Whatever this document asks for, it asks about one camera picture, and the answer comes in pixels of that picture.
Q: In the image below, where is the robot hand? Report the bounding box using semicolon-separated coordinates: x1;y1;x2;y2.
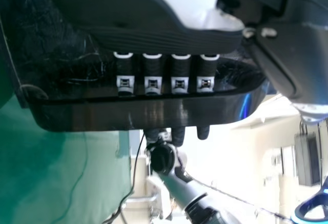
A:
43;0;328;147

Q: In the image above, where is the thin black cable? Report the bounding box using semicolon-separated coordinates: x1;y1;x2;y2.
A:
129;131;145;194

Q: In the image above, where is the black part with blue ring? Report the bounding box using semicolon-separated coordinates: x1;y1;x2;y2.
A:
294;180;328;224

